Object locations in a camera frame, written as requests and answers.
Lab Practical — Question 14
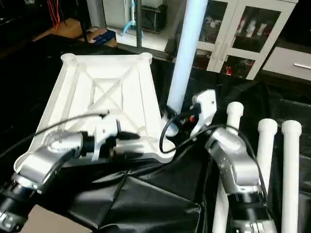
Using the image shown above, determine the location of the light blue mop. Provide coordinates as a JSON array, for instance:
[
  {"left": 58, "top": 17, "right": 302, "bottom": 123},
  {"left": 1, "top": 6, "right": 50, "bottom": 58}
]
[{"left": 122, "top": 0, "right": 139, "bottom": 36}]

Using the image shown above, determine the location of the white plastic table top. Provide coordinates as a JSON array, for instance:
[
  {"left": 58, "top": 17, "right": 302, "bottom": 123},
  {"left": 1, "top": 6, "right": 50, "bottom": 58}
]
[{"left": 14, "top": 52, "right": 176, "bottom": 171}]

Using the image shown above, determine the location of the black work mat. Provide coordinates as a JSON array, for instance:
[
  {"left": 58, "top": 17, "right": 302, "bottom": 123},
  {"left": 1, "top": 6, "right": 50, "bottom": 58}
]
[{"left": 0, "top": 36, "right": 311, "bottom": 233}]

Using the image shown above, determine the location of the brown cardboard box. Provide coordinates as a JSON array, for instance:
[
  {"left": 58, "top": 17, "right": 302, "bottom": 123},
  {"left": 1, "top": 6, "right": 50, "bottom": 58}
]
[{"left": 85, "top": 28, "right": 118, "bottom": 47}]

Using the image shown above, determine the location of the white glass door cabinet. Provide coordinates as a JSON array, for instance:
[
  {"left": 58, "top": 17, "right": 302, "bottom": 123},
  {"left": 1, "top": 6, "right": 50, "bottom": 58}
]
[{"left": 177, "top": 0, "right": 298, "bottom": 81}]

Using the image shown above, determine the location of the white appliance cabinet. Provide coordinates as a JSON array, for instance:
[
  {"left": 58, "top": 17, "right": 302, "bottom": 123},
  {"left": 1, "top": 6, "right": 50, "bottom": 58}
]
[{"left": 103, "top": 0, "right": 168, "bottom": 33}]

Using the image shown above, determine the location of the grey metal pole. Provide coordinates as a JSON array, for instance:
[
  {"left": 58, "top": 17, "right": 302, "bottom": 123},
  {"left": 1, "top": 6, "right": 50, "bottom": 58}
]
[{"left": 135, "top": 0, "right": 145, "bottom": 54}]

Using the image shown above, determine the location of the white drawer unit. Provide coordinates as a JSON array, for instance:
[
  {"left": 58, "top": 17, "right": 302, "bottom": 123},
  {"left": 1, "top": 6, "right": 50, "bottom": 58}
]
[{"left": 262, "top": 46, "right": 311, "bottom": 82}]

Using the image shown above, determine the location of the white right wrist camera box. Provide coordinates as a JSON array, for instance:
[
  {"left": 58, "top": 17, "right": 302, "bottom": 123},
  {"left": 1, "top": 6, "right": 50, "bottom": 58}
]
[{"left": 190, "top": 89, "right": 218, "bottom": 139}]

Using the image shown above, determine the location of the white plastic table leg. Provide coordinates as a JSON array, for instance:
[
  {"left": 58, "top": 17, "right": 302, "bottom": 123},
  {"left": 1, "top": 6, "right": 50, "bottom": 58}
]
[
  {"left": 212, "top": 101, "right": 245, "bottom": 233},
  {"left": 256, "top": 118, "right": 278, "bottom": 196},
  {"left": 280, "top": 120, "right": 303, "bottom": 233},
  {"left": 165, "top": 0, "right": 209, "bottom": 123}
]

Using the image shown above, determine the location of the red cable bundle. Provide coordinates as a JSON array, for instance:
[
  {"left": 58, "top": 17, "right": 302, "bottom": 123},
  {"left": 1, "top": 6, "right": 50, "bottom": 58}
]
[{"left": 46, "top": 0, "right": 67, "bottom": 29}]

